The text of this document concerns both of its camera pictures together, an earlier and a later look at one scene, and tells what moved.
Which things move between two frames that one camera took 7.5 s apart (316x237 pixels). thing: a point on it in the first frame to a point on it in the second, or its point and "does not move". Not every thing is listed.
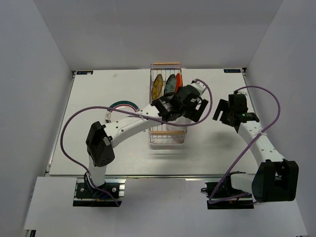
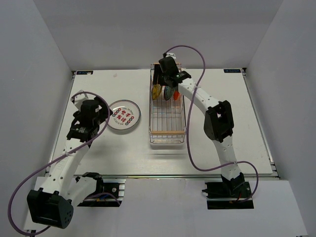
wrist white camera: [198, 85] to [78, 98]
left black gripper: [196, 115] to [103, 111]
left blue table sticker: [84, 72] does not move
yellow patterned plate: [157, 87] does not move
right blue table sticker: [232, 70] does not move
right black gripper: [223, 105] to [157, 71]
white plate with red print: [112, 115] does not move
